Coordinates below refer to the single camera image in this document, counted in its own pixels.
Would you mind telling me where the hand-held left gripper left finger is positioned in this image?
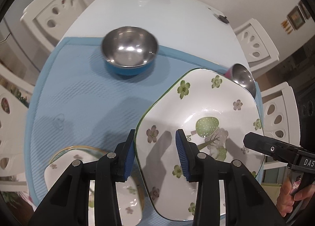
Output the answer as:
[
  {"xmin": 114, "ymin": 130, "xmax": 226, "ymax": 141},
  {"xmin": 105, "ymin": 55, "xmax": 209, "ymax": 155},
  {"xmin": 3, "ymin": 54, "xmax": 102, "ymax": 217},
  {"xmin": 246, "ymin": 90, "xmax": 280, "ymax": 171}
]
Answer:
[{"xmin": 32, "ymin": 129, "xmax": 136, "ymax": 226}]

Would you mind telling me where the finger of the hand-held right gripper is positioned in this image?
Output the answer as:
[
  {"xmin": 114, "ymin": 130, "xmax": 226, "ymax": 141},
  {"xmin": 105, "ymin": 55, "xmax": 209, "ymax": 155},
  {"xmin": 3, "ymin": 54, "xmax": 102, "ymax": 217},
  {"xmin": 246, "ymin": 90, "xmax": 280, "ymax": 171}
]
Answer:
[{"xmin": 243, "ymin": 132, "xmax": 303, "ymax": 165}]

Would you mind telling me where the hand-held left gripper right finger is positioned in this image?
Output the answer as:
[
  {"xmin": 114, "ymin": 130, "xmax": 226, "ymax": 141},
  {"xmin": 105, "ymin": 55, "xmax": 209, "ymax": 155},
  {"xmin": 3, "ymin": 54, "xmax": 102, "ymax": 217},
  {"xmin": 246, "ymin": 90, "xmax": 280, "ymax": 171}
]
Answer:
[{"xmin": 175, "ymin": 129, "xmax": 287, "ymax": 226}]

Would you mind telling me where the white floral square plate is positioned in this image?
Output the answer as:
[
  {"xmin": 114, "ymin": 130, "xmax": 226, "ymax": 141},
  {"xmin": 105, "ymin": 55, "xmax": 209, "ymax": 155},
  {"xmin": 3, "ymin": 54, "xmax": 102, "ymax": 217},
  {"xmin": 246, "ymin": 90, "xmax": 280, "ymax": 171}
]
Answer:
[
  {"xmin": 135, "ymin": 68, "xmax": 267, "ymax": 221},
  {"xmin": 44, "ymin": 152, "xmax": 144, "ymax": 226}
]

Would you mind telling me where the red steel bowl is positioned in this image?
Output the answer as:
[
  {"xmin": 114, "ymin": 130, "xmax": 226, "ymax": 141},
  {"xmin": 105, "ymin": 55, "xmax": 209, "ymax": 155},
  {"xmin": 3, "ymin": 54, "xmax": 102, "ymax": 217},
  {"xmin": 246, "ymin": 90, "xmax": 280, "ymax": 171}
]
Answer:
[{"xmin": 223, "ymin": 63, "xmax": 257, "ymax": 99}]

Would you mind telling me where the blue steel bowl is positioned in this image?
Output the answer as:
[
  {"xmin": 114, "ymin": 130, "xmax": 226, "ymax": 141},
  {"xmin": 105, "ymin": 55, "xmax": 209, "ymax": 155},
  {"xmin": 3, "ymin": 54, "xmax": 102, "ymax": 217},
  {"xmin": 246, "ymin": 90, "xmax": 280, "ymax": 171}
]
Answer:
[{"xmin": 101, "ymin": 26, "xmax": 159, "ymax": 76}]

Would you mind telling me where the person's right hand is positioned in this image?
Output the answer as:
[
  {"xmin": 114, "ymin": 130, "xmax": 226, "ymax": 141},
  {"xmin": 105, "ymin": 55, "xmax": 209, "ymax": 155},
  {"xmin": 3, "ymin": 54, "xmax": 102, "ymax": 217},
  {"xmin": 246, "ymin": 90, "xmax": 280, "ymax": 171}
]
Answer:
[{"xmin": 276, "ymin": 178, "xmax": 311, "ymax": 218}]

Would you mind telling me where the white wooden chair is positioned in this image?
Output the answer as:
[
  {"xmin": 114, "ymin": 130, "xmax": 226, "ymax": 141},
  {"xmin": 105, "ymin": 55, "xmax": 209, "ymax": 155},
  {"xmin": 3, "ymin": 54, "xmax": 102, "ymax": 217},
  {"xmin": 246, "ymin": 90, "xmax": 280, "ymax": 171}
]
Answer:
[
  {"xmin": 233, "ymin": 18, "xmax": 279, "ymax": 75},
  {"xmin": 0, "ymin": 64, "xmax": 35, "ymax": 184},
  {"xmin": 20, "ymin": 0, "xmax": 87, "ymax": 50},
  {"xmin": 256, "ymin": 82, "xmax": 300, "ymax": 148}
]

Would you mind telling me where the dark cabinet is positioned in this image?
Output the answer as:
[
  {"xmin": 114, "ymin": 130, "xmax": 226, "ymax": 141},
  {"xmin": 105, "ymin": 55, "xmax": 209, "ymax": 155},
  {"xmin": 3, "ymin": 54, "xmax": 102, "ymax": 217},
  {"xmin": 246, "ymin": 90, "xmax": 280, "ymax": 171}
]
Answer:
[{"xmin": 296, "ymin": 86, "xmax": 315, "ymax": 148}]

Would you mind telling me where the blue textured mat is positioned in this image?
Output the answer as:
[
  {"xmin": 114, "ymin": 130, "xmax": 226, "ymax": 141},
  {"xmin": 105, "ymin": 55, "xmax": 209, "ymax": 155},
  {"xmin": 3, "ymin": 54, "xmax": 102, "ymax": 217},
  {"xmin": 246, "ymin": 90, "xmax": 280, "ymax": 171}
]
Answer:
[{"xmin": 26, "ymin": 36, "xmax": 261, "ymax": 217}]

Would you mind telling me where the small black object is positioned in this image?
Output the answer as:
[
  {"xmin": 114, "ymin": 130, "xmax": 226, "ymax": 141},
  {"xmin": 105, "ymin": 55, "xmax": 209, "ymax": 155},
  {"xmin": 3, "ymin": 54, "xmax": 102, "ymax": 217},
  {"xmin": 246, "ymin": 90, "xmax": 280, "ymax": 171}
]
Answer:
[{"xmin": 214, "ymin": 13, "xmax": 230, "ymax": 23}]

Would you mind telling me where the orange wall decoration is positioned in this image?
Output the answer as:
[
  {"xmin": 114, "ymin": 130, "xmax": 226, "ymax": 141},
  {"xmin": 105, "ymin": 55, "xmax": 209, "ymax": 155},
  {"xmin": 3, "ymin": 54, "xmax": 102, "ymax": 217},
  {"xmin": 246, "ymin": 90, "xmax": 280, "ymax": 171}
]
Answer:
[{"xmin": 281, "ymin": 19, "xmax": 294, "ymax": 35}]

